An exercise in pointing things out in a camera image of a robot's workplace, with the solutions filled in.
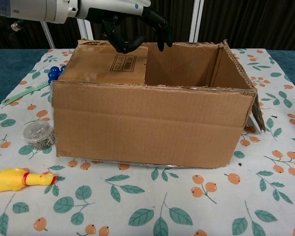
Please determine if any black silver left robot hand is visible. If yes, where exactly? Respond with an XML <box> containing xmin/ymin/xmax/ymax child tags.
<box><xmin>76</xmin><ymin>0</ymin><xmax>174</xmax><ymax>54</ymax></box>

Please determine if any cardboard box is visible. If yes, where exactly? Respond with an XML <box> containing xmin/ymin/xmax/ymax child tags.
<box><xmin>51</xmin><ymin>39</ymin><xmax>266</xmax><ymax>170</ymax></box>

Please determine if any blue building block toy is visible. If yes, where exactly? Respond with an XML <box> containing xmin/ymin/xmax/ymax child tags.
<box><xmin>47</xmin><ymin>65</ymin><xmax>67</xmax><ymax>84</ymax></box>

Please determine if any green plastic comb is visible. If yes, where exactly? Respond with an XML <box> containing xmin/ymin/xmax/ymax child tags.
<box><xmin>1</xmin><ymin>81</ymin><xmax>50</xmax><ymax>106</ymax></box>

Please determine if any clear round pin container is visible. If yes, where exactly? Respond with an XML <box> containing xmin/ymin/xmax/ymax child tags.
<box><xmin>23</xmin><ymin>120</ymin><xmax>56</xmax><ymax>150</ymax></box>

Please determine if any floral fruit print tablecloth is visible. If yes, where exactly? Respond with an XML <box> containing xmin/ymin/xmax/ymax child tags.
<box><xmin>0</xmin><ymin>48</ymin><xmax>295</xmax><ymax>236</ymax></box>

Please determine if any yellow rubber chicken toy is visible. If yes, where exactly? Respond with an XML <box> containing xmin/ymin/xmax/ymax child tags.
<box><xmin>0</xmin><ymin>167</ymin><xmax>57</xmax><ymax>192</ymax></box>

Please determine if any wide white frame post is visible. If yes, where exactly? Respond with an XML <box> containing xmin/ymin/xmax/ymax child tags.
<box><xmin>77</xmin><ymin>17</ymin><xmax>94</xmax><ymax>41</ymax></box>
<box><xmin>189</xmin><ymin>0</ymin><xmax>205</xmax><ymax>42</ymax></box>

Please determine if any thin white frame post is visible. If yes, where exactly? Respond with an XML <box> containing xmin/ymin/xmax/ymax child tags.
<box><xmin>40</xmin><ymin>21</ymin><xmax>56</xmax><ymax>49</ymax></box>

